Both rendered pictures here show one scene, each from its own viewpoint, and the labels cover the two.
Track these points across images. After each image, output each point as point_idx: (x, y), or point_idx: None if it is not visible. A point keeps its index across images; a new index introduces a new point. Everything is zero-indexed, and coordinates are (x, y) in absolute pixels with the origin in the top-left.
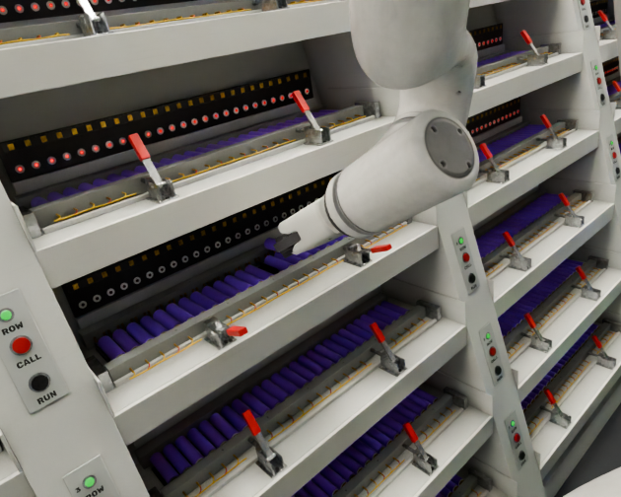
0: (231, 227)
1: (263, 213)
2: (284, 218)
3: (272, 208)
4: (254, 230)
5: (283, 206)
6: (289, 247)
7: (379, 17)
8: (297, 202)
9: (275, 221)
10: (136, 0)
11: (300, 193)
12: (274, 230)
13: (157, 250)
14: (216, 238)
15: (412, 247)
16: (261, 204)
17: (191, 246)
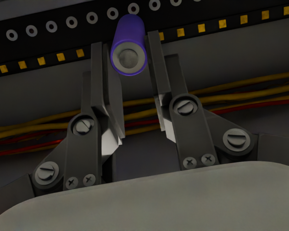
0: (146, 27)
1: (78, 41)
2: (30, 24)
3: (59, 47)
4: (97, 12)
5: (35, 47)
6: (250, 151)
7: None
8: (3, 50)
9: (51, 22)
10: None
11: (0, 67)
12: (54, 6)
13: (286, 13)
14: (176, 13)
15: None
16: (83, 57)
17: (224, 8)
